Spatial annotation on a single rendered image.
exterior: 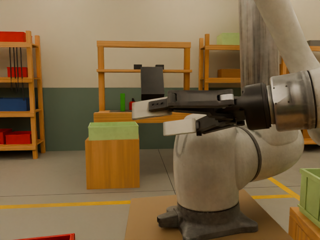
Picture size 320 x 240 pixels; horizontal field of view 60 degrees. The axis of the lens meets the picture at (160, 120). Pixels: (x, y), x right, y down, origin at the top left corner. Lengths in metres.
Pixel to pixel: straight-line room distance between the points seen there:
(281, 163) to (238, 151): 0.15
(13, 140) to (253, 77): 5.03
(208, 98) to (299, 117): 0.13
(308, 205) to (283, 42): 0.73
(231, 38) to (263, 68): 4.62
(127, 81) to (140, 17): 1.24
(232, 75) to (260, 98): 4.92
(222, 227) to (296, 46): 0.42
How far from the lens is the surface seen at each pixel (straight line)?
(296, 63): 0.64
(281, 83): 0.45
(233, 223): 0.70
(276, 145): 0.76
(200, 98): 0.41
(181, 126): 0.57
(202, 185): 0.64
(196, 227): 0.68
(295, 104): 0.44
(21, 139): 5.46
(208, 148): 0.62
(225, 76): 5.33
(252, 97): 0.45
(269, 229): 0.73
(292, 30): 0.63
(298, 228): 1.24
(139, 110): 0.46
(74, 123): 5.73
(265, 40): 0.77
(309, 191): 1.19
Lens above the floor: 1.28
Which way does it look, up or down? 7 degrees down
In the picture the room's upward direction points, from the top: straight up
